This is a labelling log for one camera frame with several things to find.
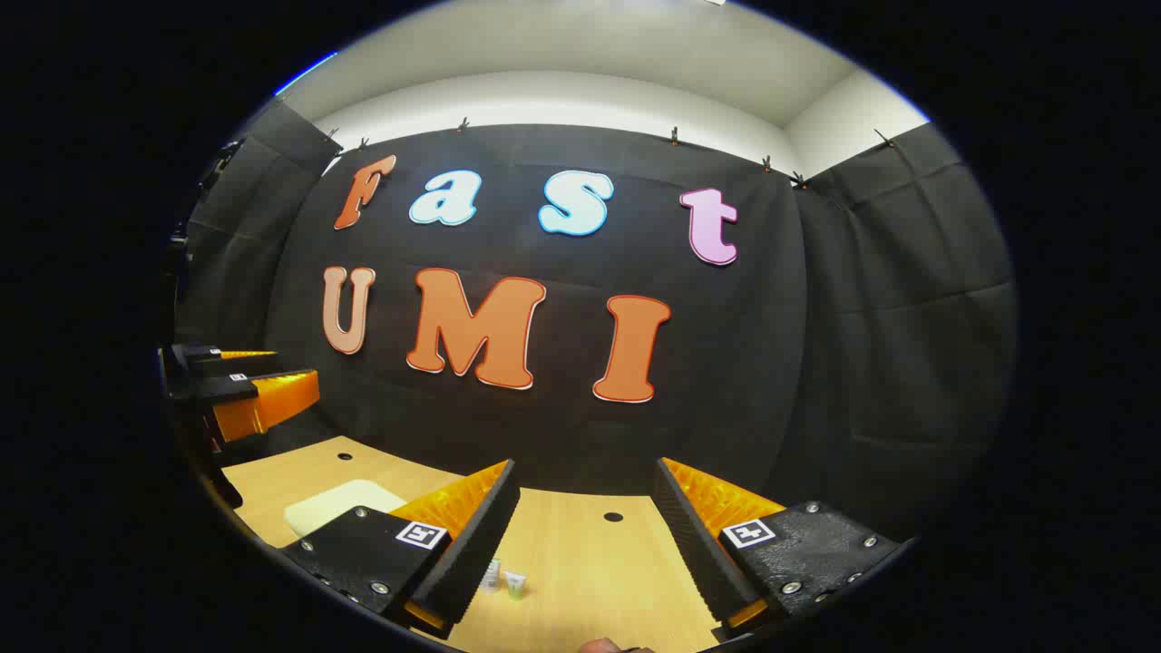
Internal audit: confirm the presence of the pale yellow small suitcase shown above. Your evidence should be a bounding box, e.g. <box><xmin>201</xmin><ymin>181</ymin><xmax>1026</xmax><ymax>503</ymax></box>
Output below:
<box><xmin>284</xmin><ymin>479</ymin><xmax>409</xmax><ymax>541</ymax></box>

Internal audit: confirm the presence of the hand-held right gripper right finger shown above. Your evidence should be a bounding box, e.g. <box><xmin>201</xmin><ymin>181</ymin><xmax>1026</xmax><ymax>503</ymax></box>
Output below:
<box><xmin>653</xmin><ymin>456</ymin><xmax>910</xmax><ymax>633</ymax></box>

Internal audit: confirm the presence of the black backdrop cloth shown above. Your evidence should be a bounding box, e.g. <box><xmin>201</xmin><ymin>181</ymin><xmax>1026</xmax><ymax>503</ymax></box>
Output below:
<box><xmin>172</xmin><ymin>100</ymin><xmax>1017</xmax><ymax>545</ymax></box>

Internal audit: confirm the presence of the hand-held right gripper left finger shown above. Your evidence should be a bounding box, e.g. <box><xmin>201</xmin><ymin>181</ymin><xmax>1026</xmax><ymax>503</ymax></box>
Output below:
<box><xmin>279</xmin><ymin>458</ymin><xmax>522</xmax><ymax>638</ymax></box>

